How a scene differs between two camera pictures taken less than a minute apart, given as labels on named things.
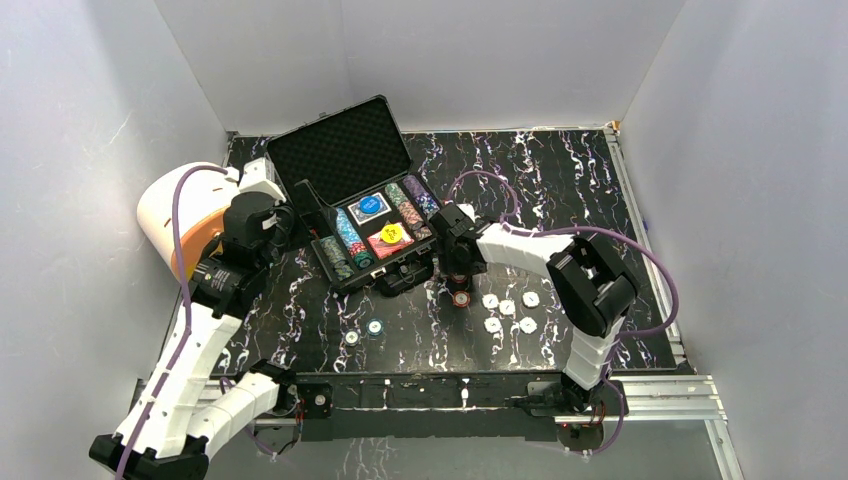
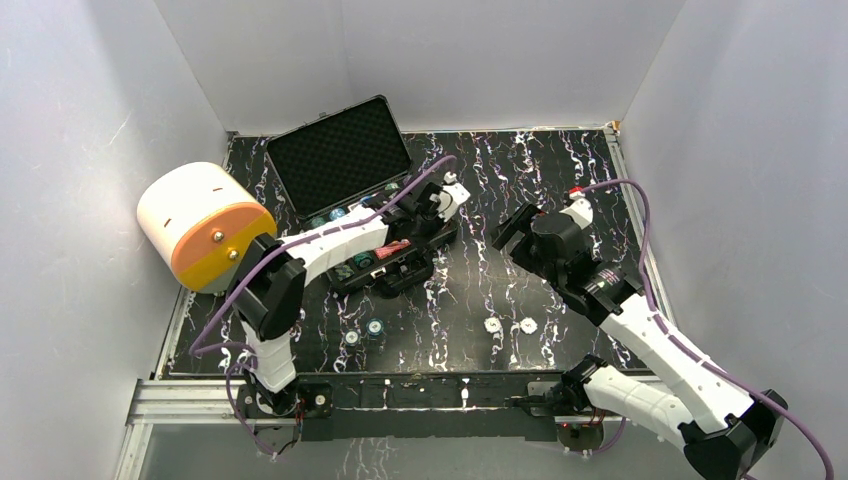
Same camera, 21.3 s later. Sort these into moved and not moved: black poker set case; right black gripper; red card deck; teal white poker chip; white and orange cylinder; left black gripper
Moved: left black gripper; right black gripper
Not moved: teal white poker chip; black poker set case; white and orange cylinder; red card deck
